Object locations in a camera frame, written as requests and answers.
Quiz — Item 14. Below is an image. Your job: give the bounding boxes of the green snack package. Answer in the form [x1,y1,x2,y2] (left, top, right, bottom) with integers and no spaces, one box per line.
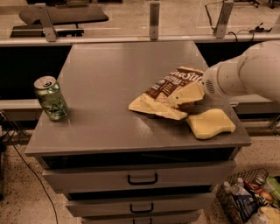
[263,176,280,200]

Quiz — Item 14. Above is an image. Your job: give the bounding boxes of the right metal bracket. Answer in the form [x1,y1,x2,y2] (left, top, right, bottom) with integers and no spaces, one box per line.
[213,0,234,39]

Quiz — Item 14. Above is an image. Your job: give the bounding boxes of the black floor cable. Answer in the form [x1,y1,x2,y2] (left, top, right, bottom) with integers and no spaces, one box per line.
[0,128,60,224]

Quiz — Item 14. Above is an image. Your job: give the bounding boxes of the left metal bracket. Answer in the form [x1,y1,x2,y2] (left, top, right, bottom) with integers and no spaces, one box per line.
[34,3,57,42]

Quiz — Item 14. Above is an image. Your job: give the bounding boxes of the top drawer black handle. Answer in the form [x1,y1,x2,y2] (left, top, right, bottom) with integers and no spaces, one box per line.
[127,173,158,186]

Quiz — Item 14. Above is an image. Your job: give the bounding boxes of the black cable on rail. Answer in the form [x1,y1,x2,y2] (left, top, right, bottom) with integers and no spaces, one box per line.
[204,3,267,60]

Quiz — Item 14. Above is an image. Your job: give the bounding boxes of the brown chip bag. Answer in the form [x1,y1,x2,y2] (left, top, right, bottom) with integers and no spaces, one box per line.
[129,66,204,120]

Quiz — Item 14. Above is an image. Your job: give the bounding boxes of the red snack package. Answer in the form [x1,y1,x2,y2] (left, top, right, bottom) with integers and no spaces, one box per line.
[244,181,273,203]

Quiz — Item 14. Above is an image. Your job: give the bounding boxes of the middle drawer black handle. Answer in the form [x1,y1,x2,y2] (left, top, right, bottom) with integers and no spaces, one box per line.
[129,203,154,214]

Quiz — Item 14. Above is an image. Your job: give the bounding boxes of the blue snack bag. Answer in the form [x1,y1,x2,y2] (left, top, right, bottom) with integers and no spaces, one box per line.
[233,195,258,221]

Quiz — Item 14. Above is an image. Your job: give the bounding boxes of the yellow package in basket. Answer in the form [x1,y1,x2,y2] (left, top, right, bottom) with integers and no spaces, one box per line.
[259,206,280,224]

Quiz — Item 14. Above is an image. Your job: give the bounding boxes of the yellow sponge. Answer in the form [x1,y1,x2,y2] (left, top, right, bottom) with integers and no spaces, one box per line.
[186,108,235,139]

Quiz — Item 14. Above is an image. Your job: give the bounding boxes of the black bench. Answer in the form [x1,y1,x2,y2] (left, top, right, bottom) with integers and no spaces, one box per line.
[10,4,109,38]

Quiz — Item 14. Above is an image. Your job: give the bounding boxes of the middle metal bracket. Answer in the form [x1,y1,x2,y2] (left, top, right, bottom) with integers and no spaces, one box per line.
[149,2,160,40]

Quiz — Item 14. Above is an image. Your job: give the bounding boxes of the grey drawer cabinet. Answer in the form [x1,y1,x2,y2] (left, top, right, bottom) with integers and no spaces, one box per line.
[25,41,251,224]

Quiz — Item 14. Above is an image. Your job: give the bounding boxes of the wire basket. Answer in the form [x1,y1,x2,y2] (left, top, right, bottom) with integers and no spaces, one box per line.
[216,168,268,224]

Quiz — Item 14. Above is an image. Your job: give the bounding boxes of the metal bracket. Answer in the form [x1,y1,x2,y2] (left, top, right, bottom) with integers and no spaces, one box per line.
[34,3,57,42]
[213,0,234,39]
[149,2,160,40]

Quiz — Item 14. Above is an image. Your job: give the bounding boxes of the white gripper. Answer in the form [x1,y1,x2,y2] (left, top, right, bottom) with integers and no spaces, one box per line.
[168,57,244,105]

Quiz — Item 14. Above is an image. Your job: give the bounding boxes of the clear plastic water bottle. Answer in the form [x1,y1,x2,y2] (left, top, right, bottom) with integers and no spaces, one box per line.
[223,178,249,195]

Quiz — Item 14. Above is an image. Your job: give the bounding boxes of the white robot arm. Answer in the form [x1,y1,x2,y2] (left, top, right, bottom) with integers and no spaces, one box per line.
[168,40,280,107]

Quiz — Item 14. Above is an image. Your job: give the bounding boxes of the green soda can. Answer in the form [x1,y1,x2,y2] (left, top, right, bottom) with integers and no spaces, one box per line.
[34,76,69,121]

